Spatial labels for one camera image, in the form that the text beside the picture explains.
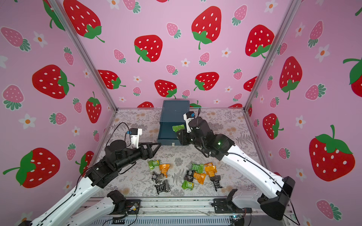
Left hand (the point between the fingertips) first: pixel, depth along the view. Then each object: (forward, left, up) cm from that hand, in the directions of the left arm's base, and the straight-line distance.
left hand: (157, 143), depth 67 cm
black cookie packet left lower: (-12, -1, -27) cm, 30 cm away
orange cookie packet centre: (-7, -22, -28) cm, 36 cm away
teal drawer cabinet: (+26, -5, -5) cm, 27 cm away
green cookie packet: (+7, -9, +3) cm, 12 cm away
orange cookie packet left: (-1, 0, -27) cm, 27 cm away
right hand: (+6, -11, +3) cm, 13 cm away
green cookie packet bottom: (-11, -14, -27) cm, 32 cm away
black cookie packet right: (-8, -32, -27) cm, 42 cm away
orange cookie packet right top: (-1, -29, -28) cm, 40 cm away
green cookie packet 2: (+1, +8, -26) cm, 28 cm away
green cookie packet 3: (-1, -22, -28) cm, 35 cm away
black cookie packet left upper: (-8, +3, -26) cm, 27 cm away
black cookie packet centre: (-6, -16, -26) cm, 31 cm away
